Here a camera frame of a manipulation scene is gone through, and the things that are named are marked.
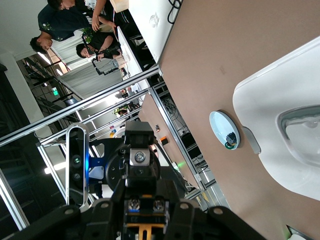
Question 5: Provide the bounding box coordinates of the aluminium frame bar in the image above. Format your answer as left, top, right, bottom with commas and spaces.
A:
148, 87, 209, 194
0, 65, 161, 148
0, 169, 30, 231

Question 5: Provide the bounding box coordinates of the black coiled cable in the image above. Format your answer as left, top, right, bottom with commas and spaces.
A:
167, 0, 184, 25

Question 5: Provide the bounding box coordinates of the light blue round plate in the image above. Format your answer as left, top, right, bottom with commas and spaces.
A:
209, 110, 241, 151

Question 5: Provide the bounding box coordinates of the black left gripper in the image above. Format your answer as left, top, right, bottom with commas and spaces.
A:
90, 121, 181, 201

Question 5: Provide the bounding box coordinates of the person in dark floral shirt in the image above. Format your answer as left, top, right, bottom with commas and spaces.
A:
29, 0, 95, 55

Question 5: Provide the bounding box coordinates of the green ring black switch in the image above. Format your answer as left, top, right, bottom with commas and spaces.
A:
224, 131, 238, 151

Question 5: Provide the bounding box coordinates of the person with black headset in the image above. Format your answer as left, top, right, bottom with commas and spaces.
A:
75, 32, 122, 62

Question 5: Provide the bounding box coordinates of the white lunch box grey handle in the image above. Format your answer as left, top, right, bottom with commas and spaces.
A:
232, 36, 320, 209

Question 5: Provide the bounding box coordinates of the person in black printed t-shirt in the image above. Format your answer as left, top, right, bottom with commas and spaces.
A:
74, 0, 131, 33

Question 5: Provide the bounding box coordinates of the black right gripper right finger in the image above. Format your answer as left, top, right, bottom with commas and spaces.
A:
164, 199, 266, 240

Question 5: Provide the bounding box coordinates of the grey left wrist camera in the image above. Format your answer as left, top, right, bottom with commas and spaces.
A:
65, 125, 90, 206

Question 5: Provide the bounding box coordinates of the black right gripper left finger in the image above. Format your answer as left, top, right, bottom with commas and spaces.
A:
0, 198, 125, 240

